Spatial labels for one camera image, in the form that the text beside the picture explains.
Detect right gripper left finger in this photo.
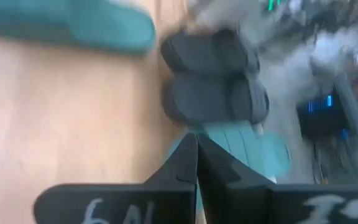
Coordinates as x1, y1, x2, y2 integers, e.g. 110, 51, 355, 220
32, 132, 198, 224

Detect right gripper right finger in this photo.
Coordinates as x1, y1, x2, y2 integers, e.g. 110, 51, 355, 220
196, 133, 358, 224

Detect green rubber slide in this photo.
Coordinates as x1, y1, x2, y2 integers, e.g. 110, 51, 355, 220
0, 0, 157, 56
165, 120, 292, 185

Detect black rubber slide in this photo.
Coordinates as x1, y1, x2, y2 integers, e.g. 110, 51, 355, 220
162, 72, 270, 126
159, 29, 260, 78

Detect black computer tower glowing fans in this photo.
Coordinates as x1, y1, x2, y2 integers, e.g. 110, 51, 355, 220
296, 92, 351, 141

